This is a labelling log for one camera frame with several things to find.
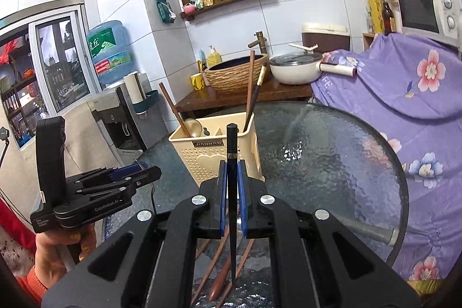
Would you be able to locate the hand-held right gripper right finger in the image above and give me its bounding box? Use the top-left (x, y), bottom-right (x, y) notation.
top-left (237, 160), bottom-right (421, 308)

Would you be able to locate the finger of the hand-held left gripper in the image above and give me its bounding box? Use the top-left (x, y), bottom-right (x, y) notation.
top-left (77, 166), bottom-right (162, 197)
top-left (68, 165), bottom-right (146, 186)

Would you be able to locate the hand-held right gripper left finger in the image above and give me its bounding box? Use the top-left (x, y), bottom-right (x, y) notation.
top-left (41, 160), bottom-right (228, 308)

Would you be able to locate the beige plastic utensil holder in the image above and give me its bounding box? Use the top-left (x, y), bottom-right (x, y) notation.
top-left (168, 112), bottom-right (266, 188)

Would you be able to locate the black chopstick with gold band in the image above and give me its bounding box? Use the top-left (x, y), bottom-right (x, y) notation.
top-left (226, 124), bottom-right (239, 289)
top-left (248, 63), bottom-right (269, 123)

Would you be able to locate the brown wooden chopstick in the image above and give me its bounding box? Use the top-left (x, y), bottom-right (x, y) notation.
top-left (190, 227), bottom-right (232, 307)
top-left (216, 239), bottom-right (255, 307)
top-left (158, 82), bottom-right (193, 138)
top-left (243, 50), bottom-right (256, 133)

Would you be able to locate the person's left forearm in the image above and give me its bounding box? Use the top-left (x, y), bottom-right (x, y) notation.
top-left (15, 264), bottom-right (50, 306)

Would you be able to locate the person's left hand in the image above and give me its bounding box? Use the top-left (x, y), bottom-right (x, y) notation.
top-left (34, 221), bottom-right (96, 290)

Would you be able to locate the grey water dispenser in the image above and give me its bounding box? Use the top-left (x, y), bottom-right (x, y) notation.
top-left (90, 82), bottom-right (160, 153)

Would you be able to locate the red garment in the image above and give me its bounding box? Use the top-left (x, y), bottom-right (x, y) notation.
top-left (0, 197), bottom-right (36, 234)

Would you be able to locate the sliding glass window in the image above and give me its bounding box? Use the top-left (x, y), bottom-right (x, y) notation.
top-left (28, 10), bottom-right (102, 115)

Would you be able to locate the dark wooden side table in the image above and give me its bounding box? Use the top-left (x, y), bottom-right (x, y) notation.
top-left (175, 79), bottom-right (313, 118)

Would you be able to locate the yellow mug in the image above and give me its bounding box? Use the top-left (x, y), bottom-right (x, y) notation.
top-left (190, 72), bottom-right (206, 91)

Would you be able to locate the blue water jug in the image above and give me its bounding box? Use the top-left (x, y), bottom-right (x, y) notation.
top-left (85, 20), bottom-right (134, 85)

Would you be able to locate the woven pattern wash basin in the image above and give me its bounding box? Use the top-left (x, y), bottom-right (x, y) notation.
top-left (202, 53), bottom-right (270, 93)

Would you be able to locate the white pot with glass lid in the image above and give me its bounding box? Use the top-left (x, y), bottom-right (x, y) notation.
top-left (269, 51), bottom-right (324, 85)

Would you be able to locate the yellow soap pump bottle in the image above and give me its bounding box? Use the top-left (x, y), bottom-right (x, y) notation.
top-left (206, 45), bottom-right (223, 68)

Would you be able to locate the bronze faucet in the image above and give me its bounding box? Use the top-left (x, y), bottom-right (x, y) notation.
top-left (248, 31), bottom-right (269, 55)

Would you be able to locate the white lint roller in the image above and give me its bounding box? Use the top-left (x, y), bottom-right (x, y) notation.
top-left (317, 62), bottom-right (359, 78)

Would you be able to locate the white rice paddle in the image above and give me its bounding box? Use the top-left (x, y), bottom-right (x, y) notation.
top-left (288, 42), bottom-right (320, 53)

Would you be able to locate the green hanging packet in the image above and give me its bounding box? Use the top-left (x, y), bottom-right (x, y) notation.
top-left (155, 0), bottom-right (177, 24)

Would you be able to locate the brown white rice cooker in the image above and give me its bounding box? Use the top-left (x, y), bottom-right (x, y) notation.
top-left (301, 23), bottom-right (351, 53)

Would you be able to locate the purple floral cloth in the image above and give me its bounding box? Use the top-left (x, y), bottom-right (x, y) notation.
top-left (310, 31), bottom-right (462, 283)

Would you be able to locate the small wooden box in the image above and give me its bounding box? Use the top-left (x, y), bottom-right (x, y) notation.
top-left (362, 31), bottom-right (378, 51)

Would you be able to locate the brown glass bottle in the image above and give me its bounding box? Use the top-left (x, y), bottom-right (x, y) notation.
top-left (382, 0), bottom-right (396, 36)

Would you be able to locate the yellow film roll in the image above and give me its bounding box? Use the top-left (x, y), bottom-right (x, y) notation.
top-left (362, 0), bottom-right (385, 35)

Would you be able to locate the white microwave oven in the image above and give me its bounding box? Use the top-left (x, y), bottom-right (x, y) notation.
top-left (396, 0), bottom-right (462, 49)

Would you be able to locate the teal wall holder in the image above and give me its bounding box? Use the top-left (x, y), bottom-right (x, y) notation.
top-left (131, 90), bottom-right (160, 113)

